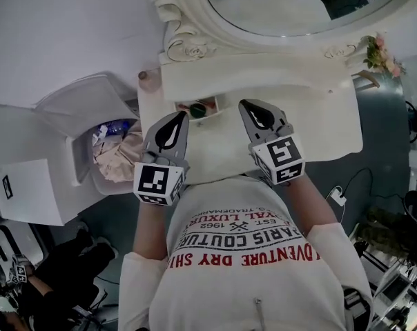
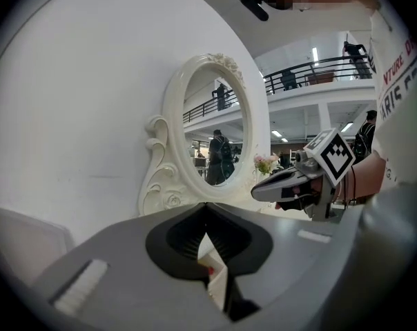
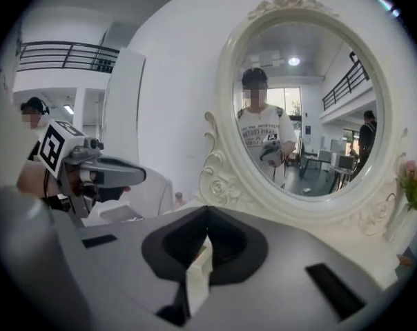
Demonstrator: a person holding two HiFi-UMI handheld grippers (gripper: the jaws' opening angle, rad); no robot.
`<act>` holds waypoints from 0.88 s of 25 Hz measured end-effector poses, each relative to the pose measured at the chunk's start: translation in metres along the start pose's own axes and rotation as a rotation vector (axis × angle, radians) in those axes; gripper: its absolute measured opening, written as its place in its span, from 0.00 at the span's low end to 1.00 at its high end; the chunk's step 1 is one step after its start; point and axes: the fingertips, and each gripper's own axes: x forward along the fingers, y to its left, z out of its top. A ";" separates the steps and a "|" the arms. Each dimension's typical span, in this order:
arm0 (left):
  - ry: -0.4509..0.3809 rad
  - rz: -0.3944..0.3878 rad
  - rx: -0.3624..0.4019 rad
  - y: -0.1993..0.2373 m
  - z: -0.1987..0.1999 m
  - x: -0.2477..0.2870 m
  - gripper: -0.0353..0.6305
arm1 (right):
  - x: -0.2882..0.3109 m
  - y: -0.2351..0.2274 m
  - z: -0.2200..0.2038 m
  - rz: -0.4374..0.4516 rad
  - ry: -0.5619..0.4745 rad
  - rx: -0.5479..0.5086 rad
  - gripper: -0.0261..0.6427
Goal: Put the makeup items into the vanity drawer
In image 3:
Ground person's left forearm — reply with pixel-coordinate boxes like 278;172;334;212
16;157;63;200

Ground white ornate dressing table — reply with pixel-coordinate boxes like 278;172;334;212
80;198;417;317

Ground pink flowers in white vase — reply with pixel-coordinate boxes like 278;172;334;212
384;157;417;245

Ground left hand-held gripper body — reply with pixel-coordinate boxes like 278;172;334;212
37;119;105;228

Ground black balcony railing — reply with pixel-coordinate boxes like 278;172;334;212
16;40;122;74

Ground oval white-framed mirror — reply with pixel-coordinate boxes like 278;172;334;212
197;0;410;238

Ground person's left hand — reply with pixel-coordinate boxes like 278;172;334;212
71;169;97;197

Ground pink bottle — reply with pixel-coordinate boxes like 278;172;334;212
173;191;189;210

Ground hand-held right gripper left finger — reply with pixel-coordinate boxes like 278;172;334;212
58;204;210;331

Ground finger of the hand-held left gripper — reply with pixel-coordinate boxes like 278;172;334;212
79;155;148;188
93;184;133;203

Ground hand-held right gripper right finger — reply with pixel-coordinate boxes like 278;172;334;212
189;204;400;331

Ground small white drawer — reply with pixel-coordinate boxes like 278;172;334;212
98;203;146;225

